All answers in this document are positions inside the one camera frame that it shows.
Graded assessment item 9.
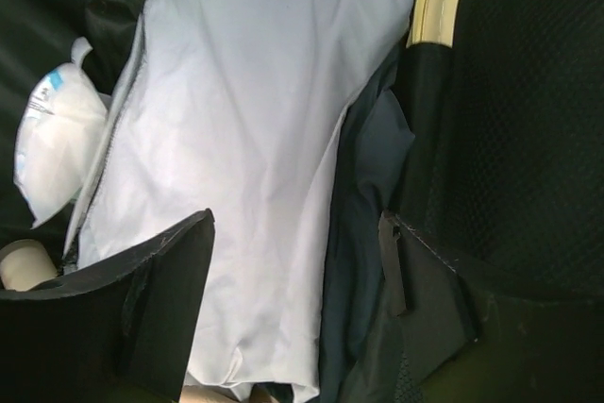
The yellow hard-shell suitcase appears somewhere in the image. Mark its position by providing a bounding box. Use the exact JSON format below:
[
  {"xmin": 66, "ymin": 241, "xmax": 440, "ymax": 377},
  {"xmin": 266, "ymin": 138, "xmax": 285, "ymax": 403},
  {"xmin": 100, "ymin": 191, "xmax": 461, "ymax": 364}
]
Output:
[{"xmin": 0, "ymin": 0, "xmax": 604, "ymax": 403}]

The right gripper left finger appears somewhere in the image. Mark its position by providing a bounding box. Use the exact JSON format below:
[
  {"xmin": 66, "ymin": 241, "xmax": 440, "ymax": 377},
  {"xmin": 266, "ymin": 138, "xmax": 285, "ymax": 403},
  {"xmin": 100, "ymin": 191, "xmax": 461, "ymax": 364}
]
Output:
[{"xmin": 1, "ymin": 210, "xmax": 215, "ymax": 402}]

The white tissue pack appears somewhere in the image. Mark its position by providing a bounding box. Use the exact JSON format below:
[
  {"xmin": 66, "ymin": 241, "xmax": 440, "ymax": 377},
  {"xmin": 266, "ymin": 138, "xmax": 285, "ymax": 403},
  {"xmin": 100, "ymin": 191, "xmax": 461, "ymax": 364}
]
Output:
[{"xmin": 14, "ymin": 37, "xmax": 110, "ymax": 228}]

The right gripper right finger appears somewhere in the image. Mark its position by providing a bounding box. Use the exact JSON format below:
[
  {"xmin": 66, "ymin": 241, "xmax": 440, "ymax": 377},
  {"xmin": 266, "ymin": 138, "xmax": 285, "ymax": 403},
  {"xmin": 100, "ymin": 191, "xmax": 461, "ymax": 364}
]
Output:
[{"xmin": 348, "ymin": 209, "xmax": 604, "ymax": 403}]

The grey white garment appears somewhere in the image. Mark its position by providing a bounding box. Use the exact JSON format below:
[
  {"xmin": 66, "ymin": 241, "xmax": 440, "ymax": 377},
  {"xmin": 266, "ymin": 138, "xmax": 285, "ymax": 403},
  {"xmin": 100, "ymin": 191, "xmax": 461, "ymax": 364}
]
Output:
[{"xmin": 64, "ymin": 0, "xmax": 412, "ymax": 402}]

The beige cosmetic bottle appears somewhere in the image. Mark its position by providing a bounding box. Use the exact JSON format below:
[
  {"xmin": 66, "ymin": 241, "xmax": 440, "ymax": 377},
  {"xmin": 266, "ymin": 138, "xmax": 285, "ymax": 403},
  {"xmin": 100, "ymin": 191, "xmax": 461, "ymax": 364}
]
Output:
[{"xmin": 1, "ymin": 240, "xmax": 58, "ymax": 292}]

